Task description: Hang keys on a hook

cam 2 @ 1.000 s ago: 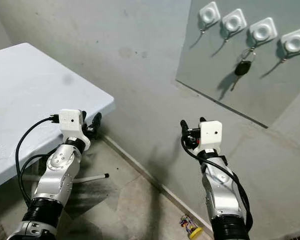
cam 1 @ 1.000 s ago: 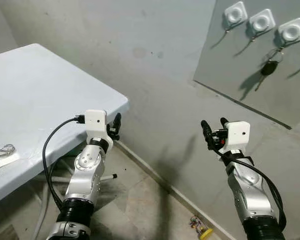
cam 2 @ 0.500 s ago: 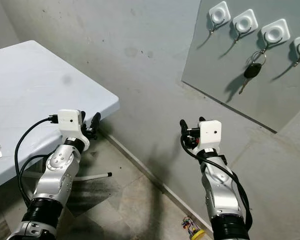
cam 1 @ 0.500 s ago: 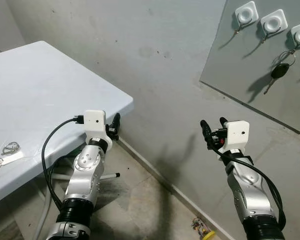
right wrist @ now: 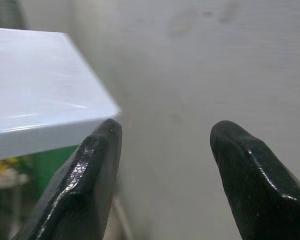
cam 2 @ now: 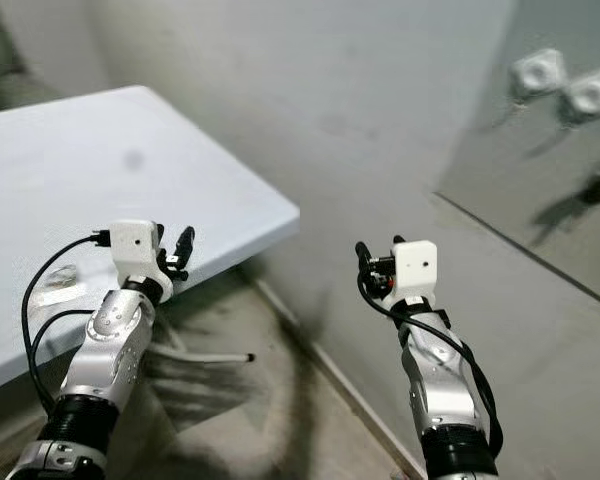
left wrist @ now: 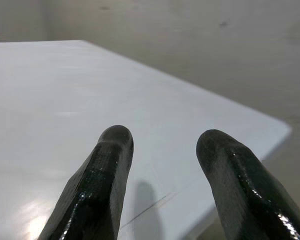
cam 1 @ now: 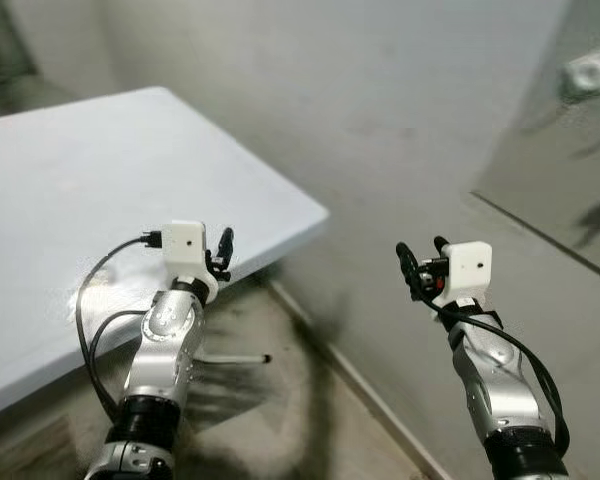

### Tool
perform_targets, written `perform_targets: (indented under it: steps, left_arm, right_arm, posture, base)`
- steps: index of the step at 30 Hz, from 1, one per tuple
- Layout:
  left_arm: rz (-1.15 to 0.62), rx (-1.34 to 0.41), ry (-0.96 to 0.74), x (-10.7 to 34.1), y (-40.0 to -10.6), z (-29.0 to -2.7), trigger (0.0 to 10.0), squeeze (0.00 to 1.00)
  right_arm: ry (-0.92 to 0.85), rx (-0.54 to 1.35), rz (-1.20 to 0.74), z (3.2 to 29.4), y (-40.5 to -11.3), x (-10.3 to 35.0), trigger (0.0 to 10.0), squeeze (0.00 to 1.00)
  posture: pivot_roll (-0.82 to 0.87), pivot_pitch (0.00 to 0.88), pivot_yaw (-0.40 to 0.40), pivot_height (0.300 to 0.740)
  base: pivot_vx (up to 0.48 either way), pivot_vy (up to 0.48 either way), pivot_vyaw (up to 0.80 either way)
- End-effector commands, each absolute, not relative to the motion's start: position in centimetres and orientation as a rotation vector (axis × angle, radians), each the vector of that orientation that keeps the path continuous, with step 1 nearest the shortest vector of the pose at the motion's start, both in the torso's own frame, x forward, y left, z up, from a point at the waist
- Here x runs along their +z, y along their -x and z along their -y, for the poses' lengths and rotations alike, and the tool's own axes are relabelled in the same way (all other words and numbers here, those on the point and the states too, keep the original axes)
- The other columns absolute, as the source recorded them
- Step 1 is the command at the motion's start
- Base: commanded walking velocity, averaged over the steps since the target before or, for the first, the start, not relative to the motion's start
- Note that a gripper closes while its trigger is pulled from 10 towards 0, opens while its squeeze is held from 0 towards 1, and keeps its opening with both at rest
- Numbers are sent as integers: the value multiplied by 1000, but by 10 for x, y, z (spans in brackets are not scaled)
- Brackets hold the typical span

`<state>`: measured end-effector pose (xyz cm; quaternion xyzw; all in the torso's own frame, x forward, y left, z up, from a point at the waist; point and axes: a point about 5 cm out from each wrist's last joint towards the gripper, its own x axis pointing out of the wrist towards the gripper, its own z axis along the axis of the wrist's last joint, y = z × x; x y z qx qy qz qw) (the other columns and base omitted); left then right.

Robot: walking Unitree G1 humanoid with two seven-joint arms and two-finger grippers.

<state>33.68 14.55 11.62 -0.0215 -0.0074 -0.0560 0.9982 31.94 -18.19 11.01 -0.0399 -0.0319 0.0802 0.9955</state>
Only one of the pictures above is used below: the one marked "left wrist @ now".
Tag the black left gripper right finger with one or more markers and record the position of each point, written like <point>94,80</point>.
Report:
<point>240,190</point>

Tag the white table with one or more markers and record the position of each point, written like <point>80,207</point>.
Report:
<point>90,87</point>

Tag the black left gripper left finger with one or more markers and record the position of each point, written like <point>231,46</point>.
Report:
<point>95,190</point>

